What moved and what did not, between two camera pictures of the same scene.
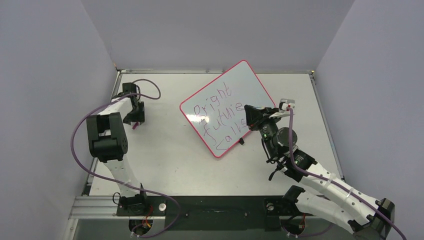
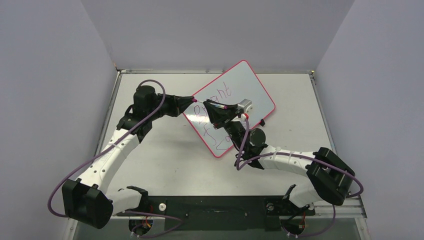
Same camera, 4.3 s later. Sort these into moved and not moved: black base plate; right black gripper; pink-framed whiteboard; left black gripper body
Moved: right black gripper; left black gripper body
Not moved: black base plate; pink-framed whiteboard
